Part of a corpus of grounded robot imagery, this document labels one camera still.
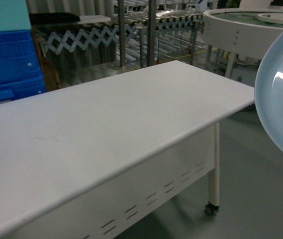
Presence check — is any teal foam box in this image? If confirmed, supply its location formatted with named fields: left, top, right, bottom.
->
left=0, top=0, right=31, bottom=32

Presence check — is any light blue round tray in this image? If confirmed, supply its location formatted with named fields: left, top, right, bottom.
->
left=254, top=32, right=283, bottom=152

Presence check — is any blue crate top right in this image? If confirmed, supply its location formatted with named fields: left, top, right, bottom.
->
left=0, top=30, right=42, bottom=84

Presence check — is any white table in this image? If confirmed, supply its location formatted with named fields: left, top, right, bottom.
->
left=0, top=61, right=254, bottom=239

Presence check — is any expandable roller conveyor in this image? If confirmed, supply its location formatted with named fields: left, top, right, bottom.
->
left=36, top=9, right=203, bottom=64

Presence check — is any blue crate lower right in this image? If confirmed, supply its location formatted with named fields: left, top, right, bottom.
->
left=0, top=76, right=46, bottom=102

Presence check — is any blue crate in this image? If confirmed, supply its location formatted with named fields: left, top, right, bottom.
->
left=0, top=30, right=42, bottom=84
left=0, top=76, right=46, bottom=102

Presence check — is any white round turntable machine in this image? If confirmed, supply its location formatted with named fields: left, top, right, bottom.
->
left=202, top=8, right=283, bottom=78

